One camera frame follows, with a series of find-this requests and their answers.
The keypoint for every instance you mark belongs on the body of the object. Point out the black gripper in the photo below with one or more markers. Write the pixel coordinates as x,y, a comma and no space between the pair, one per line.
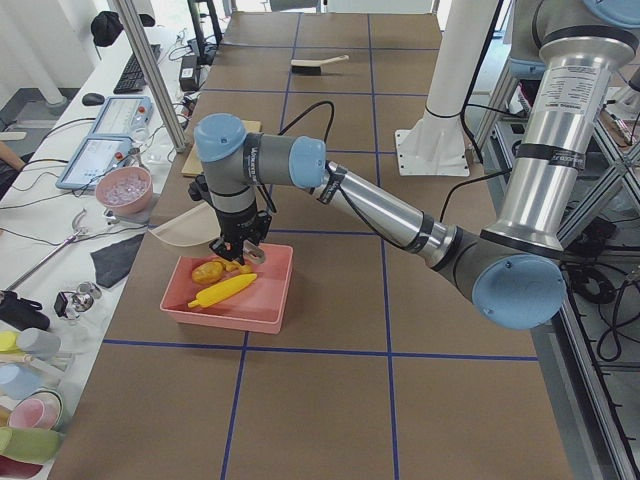
237,224

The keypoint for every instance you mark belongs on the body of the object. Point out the tan toy ginger root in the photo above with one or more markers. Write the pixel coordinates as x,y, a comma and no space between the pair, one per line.
235,265

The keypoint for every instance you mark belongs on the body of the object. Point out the brown toy potato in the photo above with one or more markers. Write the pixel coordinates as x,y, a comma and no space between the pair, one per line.
208,273

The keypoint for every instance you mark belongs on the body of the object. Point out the beige plastic dustpan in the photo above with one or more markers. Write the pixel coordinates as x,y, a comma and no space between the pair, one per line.
197,226

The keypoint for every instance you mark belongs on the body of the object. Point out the yellow toy corn cob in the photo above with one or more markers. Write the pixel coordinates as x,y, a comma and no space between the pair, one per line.
222,290

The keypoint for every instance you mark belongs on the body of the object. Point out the beige hand brush black bristles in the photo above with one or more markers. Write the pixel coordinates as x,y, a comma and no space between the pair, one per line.
308,67

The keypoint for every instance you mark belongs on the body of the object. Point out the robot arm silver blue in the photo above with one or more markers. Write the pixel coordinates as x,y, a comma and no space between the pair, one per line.
509,270

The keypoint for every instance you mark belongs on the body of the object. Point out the pink plastic bin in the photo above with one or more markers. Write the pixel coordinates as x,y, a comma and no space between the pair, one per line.
255,302

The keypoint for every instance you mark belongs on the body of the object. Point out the dark grey cloth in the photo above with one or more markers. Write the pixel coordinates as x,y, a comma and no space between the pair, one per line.
114,262

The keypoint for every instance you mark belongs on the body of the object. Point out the pink bowl with clear items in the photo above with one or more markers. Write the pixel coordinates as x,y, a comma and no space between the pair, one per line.
125,191

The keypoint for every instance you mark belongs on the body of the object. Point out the blue teach pendant near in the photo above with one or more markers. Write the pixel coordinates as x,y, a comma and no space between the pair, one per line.
96,156

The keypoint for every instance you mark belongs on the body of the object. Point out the blue teach pendant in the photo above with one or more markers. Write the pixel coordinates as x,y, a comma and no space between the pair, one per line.
96,156
122,114

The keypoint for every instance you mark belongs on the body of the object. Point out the blue teach pendant far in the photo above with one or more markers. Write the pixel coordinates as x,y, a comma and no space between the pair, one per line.
122,114

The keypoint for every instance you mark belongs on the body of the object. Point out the black computer keyboard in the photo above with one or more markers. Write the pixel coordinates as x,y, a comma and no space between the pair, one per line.
132,78

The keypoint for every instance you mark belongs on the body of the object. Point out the black computer mouse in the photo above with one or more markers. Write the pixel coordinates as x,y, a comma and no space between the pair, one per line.
92,99

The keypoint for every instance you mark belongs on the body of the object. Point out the stack of coloured cups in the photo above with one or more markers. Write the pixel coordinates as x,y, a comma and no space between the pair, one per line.
24,369

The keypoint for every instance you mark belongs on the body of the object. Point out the aluminium frame post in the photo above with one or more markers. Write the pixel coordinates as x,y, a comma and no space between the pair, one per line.
141,48

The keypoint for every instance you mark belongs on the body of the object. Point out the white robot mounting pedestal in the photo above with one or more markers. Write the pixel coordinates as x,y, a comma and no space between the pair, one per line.
435,145

